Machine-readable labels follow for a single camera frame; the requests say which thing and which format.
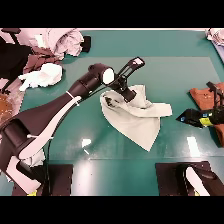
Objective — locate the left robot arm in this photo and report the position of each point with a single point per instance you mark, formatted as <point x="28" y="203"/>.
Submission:
<point x="50" y="113"/>

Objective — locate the dark red garment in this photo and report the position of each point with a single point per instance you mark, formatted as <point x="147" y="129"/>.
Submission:
<point x="38" y="60"/>

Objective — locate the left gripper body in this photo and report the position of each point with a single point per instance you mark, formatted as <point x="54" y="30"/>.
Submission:
<point x="125" y="89"/>

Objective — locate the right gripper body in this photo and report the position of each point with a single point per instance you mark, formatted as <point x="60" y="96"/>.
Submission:
<point x="200" y="118"/>

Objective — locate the orange garment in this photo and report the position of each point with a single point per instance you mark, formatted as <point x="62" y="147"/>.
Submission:
<point x="203" y="98"/>

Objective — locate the black garment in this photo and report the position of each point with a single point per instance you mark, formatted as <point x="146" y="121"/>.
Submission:
<point x="13" y="60"/>

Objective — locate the cream T-shirt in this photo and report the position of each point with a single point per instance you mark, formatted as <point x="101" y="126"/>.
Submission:
<point x="140" y="121"/>

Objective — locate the pale pink garment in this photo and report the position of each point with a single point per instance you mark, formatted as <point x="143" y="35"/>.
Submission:
<point x="217" y="36"/>

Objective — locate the white garment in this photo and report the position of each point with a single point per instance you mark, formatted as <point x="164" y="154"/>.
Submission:
<point x="43" y="76"/>

